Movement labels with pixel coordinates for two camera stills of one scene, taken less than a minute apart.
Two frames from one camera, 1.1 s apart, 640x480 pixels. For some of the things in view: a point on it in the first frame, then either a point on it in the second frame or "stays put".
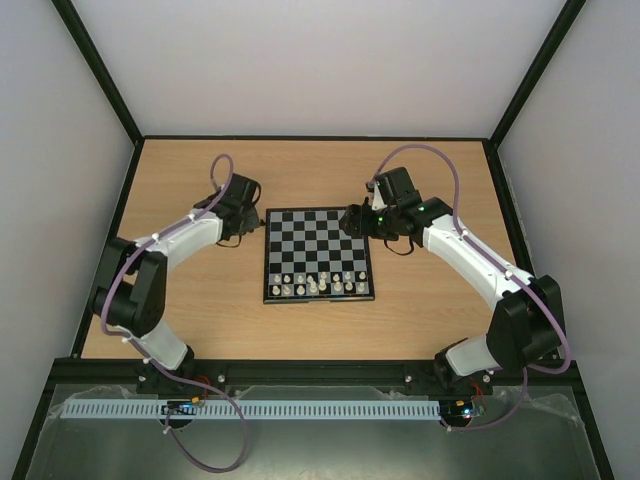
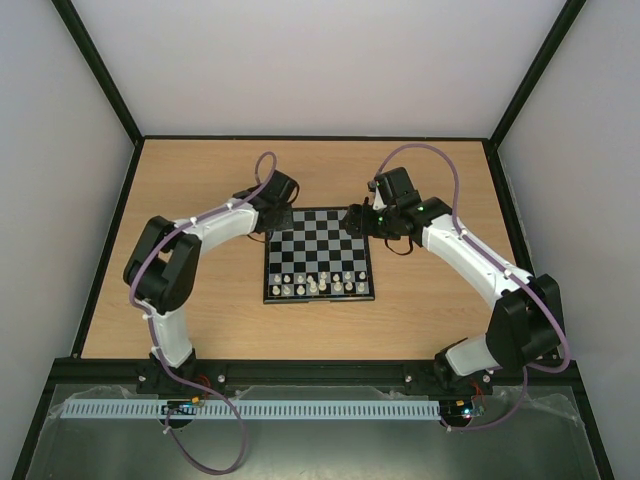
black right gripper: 360,220 stays put
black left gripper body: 251,222 -> 283,221
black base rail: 312,372 stays put
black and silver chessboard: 310,258 stays put
